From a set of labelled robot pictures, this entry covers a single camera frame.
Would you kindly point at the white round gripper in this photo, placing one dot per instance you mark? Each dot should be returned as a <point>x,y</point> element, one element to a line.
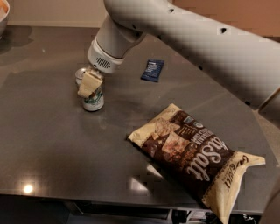
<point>102,60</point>

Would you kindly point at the white green 7up can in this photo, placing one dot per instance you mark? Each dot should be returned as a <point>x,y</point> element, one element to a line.
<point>96,100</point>

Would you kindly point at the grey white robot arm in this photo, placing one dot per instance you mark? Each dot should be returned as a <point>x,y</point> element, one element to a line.
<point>245,64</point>

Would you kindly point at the brown cream chip bag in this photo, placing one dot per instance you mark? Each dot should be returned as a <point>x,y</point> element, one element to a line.
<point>209,169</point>

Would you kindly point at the dark blue snack packet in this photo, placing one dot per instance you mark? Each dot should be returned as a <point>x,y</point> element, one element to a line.
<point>153,70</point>

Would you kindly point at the white bowl at corner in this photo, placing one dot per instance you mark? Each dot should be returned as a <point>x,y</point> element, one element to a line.
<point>4,13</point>

